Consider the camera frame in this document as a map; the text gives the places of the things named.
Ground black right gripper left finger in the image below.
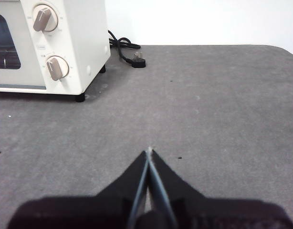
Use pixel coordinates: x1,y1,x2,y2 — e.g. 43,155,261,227
7,150,149,229

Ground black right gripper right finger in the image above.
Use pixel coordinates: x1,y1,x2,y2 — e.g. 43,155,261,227
148,149,293,229

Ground beige oven knob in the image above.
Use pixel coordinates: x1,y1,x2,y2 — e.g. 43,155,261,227
45,55,70,81
31,5,59,33

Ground white toaster oven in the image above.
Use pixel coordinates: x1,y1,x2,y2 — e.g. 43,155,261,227
0,0,111,103

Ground black oven power cord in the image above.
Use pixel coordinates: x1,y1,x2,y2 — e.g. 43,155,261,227
107,30,147,69

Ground metal wire oven rack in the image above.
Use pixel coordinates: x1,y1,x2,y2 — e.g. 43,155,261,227
0,49,21,70

